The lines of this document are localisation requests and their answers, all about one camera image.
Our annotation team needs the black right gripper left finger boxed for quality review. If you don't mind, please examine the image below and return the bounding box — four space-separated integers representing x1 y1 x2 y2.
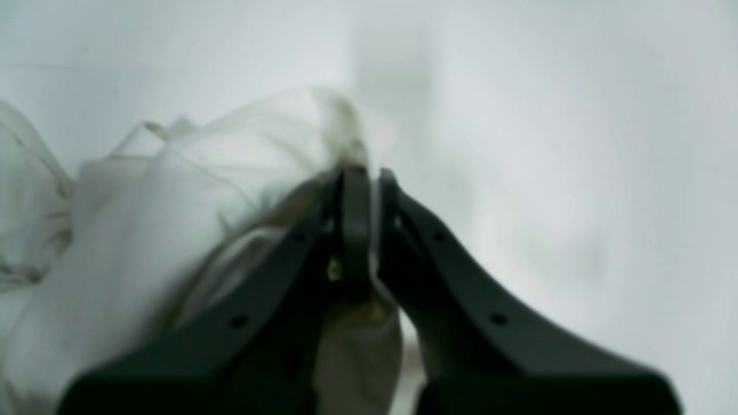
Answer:
58 167 371 414

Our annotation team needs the white t-shirt with print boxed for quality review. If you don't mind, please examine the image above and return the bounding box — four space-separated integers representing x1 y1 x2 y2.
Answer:
2 89 397 414

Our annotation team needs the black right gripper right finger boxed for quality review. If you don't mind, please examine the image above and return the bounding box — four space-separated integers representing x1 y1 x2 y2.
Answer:
379 169 682 414

